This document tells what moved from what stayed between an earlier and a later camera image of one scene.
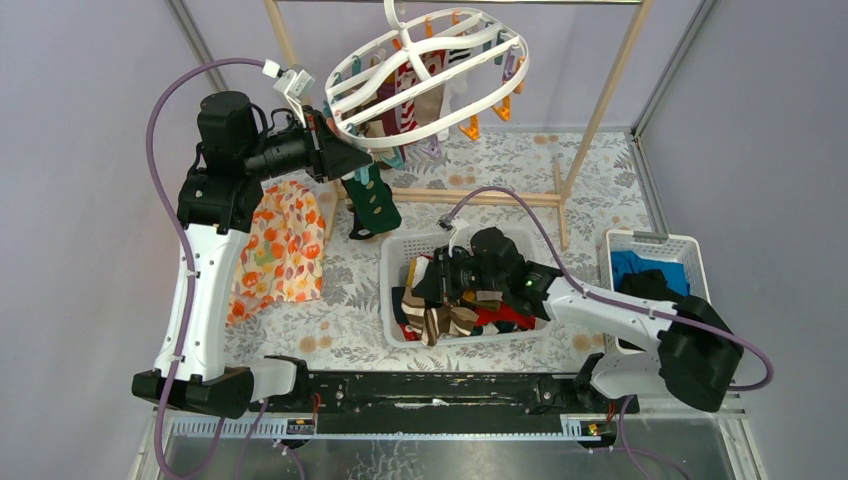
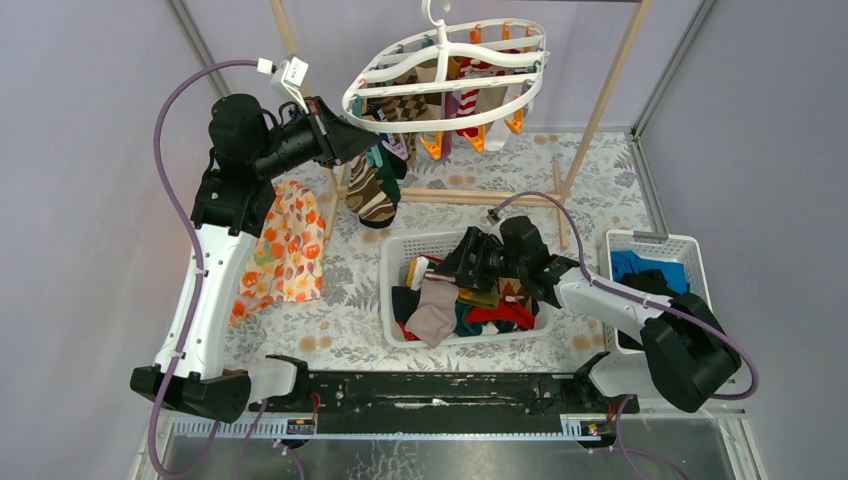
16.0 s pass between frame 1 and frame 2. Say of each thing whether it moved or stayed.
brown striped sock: moved
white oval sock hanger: moved
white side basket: stayed
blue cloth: stayed
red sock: stayed
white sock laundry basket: stayed
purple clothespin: moved
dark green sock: moved
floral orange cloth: stayed
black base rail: stayed
